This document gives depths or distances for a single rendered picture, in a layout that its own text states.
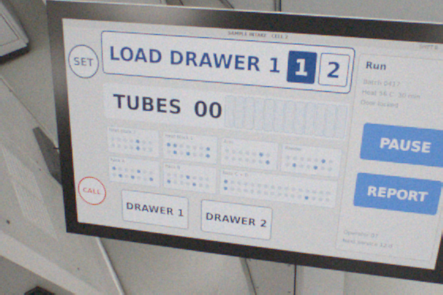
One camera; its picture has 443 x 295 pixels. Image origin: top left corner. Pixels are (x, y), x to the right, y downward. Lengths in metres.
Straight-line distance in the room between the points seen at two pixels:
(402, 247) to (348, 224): 0.07
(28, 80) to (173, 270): 1.44
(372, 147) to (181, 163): 0.23
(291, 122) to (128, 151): 0.21
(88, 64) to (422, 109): 0.40
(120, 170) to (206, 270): 1.06
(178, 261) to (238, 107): 1.19
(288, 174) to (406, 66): 0.18
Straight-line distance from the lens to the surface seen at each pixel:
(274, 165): 0.46
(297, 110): 0.44
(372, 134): 0.45
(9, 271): 1.03
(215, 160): 0.48
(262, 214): 0.49
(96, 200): 0.57
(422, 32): 0.45
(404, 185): 0.48
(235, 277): 1.49
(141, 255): 1.64
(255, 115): 0.45
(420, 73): 0.45
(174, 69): 0.47
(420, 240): 0.51
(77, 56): 0.53
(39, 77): 2.51
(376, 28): 0.44
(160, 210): 0.53
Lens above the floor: 1.46
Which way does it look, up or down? 55 degrees down
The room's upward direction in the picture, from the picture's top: 3 degrees counter-clockwise
